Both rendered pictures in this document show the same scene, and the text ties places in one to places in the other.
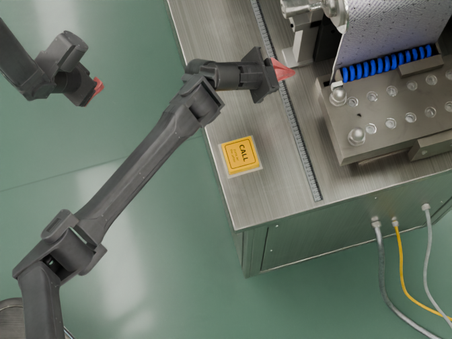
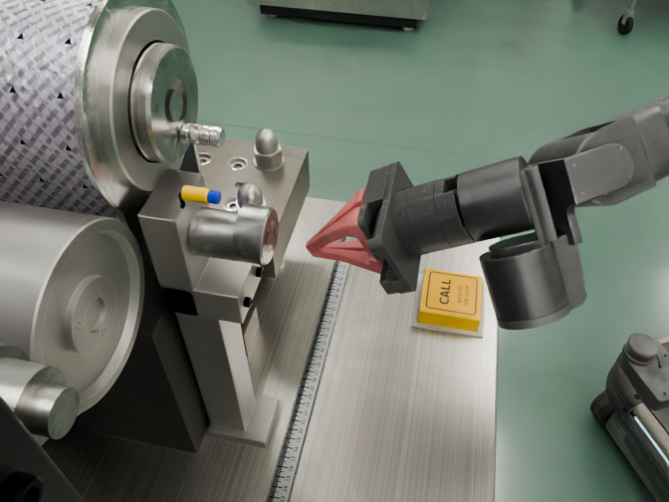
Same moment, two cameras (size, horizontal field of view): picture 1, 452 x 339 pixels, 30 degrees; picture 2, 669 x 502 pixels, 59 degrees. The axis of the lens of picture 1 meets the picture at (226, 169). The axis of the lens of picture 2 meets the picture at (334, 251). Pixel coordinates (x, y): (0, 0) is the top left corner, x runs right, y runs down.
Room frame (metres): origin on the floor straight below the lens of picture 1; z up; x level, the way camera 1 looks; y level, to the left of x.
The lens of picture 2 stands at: (1.00, 0.03, 1.46)
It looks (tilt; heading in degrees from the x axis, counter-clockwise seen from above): 46 degrees down; 205
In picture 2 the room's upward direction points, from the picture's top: straight up
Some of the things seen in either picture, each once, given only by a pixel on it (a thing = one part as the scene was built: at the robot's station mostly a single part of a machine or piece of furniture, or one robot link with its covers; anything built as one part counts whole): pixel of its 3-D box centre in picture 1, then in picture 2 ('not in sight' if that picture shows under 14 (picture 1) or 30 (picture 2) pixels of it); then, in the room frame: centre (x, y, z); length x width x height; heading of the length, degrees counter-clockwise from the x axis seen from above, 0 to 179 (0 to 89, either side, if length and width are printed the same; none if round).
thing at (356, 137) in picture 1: (358, 134); (267, 146); (0.53, -0.28, 1.05); 0.04 x 0.04 x 0.04
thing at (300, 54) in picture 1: (300, 29); (228, 334); (0.77, -0.18, 1.05); 0.06 x 0.05 x 0.31; 103
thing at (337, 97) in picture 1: (339, 95); (250, 201); (0.62, -0.25, 1.05); 0.04 x 0.04 x 0.04
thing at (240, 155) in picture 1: (240, 155); (450, 299); (0.54, -0.03, 0.91); 0.07 x 0.07 x 0.02; 13
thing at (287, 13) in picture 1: (287, 7); (256, 234); (0.76, -0.14, 1.18); 0.04 x 0.02 x 0.04; 13
